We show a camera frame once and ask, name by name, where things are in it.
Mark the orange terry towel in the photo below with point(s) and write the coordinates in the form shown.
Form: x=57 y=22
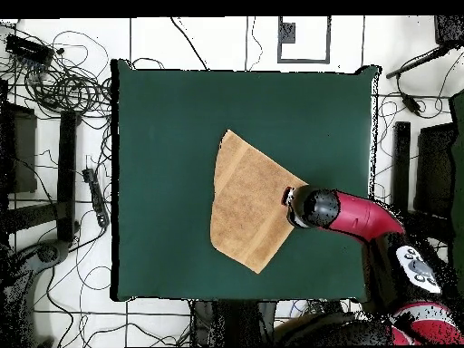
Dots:
x=246 y=203

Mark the long black bar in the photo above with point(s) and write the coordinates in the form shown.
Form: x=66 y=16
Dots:
x=67 y=174
x=401 y=163

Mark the small black power strip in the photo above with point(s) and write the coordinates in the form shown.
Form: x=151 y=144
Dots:
x=96 y=195

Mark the black speckled box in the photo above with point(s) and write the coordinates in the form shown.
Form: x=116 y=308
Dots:
x=449 y=30

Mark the black chair base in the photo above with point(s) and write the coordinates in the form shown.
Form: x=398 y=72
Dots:
x=49 y=253

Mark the black tripod rod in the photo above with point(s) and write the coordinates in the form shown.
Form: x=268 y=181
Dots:
x=417 y=62

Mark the black flat box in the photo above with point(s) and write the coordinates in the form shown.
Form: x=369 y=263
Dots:
x=21 y=152
x=435 y=170

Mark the black power adapter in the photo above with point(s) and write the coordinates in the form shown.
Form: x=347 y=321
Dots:
x=411 y=104

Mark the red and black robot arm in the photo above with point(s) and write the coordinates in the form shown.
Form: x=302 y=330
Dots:
x=362 y=217

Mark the grey square frame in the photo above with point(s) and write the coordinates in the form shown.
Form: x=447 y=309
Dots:
x=279 y=50

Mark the dark green table cloth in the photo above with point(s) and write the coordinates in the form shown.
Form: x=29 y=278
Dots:
x=163 y=127

